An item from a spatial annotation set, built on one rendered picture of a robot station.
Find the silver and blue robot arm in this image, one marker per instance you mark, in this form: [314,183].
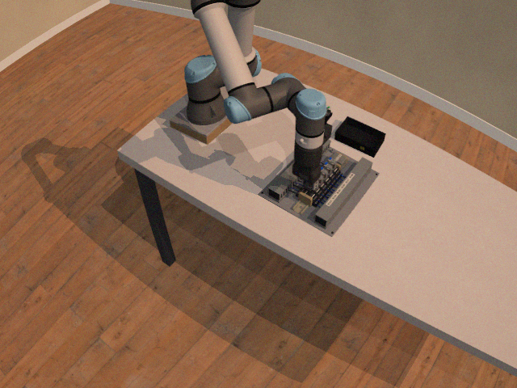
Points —
[204,80]

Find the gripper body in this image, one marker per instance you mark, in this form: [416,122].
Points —
[308,155]

